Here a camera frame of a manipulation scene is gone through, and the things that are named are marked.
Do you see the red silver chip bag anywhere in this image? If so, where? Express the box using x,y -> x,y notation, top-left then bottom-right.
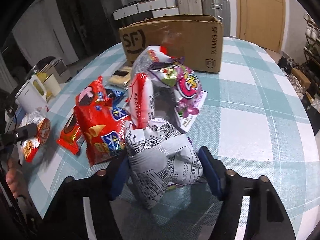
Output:
20,106 -> 51,163

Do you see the red Oreo pie packet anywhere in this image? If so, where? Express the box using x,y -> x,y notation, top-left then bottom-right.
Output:
56,113 -> 85,155

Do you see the red corn snack bag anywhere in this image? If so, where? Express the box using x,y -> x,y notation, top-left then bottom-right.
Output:
74,76 -> 131,166

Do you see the blue Oreo packet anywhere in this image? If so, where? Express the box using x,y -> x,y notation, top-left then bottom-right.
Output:
105,88 -> 125,107

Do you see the white printed snack bag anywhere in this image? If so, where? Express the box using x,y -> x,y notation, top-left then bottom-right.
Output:
125,118 -> 203,209

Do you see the red white snack bag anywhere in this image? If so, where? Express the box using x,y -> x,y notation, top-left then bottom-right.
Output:
128,46 -> 173,129

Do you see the purple candy snack bag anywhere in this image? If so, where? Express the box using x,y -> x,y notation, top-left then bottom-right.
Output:
148,61 -> 207,133

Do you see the person's left hand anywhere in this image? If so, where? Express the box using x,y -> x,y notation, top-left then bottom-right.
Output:
5,158 -> 21,199

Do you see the white thermos cup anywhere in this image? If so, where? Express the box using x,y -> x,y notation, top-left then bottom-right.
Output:
43,74 -> 61,96

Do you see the plaid teal tablecloth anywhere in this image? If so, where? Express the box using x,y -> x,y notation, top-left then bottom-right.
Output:
23,37 -> 319,239

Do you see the cream wafer biscuit packet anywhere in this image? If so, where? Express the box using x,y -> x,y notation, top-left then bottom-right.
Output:
108,66 -> 132,88

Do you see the black refrigerator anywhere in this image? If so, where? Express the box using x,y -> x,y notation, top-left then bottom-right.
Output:
80,0 -> 123,53

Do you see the shoe rack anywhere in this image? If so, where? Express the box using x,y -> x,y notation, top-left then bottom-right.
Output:
302,12 -> 320,97

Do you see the cardboard SF shipping box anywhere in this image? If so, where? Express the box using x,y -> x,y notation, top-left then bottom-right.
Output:
119,15 -> 223,73

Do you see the white drawer desk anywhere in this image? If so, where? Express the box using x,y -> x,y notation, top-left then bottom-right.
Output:
113,0 -> 180,21

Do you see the wooden door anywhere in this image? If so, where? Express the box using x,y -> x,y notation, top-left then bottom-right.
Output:
236,0 -> 285,52

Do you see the beige suitcase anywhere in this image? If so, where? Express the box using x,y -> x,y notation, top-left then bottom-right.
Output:
177,0 -> 203,15

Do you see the silver suitcase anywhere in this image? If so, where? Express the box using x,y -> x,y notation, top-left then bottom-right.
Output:
202,0 -> 231,37

